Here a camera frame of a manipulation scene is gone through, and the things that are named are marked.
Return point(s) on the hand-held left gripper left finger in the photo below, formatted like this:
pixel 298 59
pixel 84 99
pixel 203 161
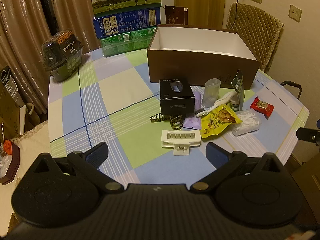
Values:
pixel 97 153

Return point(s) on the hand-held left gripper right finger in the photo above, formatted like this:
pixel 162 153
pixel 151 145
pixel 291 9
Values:
pixel 217 155

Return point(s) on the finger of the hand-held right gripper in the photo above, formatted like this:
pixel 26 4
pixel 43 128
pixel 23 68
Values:
pixel 308 135

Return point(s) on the yellow snack packet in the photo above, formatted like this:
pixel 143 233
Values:
pixel 217 121

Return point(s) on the white hair clip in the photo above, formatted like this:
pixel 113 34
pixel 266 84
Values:
pixel 180 140

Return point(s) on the purple sachet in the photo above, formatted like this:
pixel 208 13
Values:
pixel 192 122

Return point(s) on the clear floss pick box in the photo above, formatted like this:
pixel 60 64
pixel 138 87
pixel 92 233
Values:
pixel 246 122

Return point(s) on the leopard print hair claw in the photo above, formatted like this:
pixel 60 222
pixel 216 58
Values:
pixel 175 123

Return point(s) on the red snack packet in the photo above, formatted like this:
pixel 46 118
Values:
pixel 262 106

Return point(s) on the clear plastic cup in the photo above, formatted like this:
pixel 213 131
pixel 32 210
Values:
pixel 210 92

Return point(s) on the black shaver box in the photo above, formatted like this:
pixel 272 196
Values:
pixel 176 97

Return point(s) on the green lip balm card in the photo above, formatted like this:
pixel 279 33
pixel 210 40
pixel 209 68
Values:
pixel 238 87

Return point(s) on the white cardboard bin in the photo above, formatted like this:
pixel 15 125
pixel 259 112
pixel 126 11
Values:
pixel 200 67

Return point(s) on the checked cloth desktop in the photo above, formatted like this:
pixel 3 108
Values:
pixel 120 100

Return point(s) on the brown wooden tray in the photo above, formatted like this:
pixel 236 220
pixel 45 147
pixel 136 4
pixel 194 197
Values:
pixel 11 165

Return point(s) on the orange toy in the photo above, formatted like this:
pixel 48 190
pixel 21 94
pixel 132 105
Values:
pixel 8 147

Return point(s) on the open cardboard box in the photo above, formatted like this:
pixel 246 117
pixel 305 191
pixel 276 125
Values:
pixel 10 110

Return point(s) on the black instant noodle bowl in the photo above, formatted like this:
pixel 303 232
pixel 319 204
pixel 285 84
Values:
pixel 62 55

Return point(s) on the green drink carton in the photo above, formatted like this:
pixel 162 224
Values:
pixel 117 43

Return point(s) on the blue milk carton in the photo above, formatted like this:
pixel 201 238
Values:
pixel 125 23

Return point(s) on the beige curtain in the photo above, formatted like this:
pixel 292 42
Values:
pixel 25 30

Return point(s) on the dark brown gift bag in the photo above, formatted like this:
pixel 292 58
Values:
pixel 175 15

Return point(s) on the wooden door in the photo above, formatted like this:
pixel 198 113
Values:
pixel 200 0

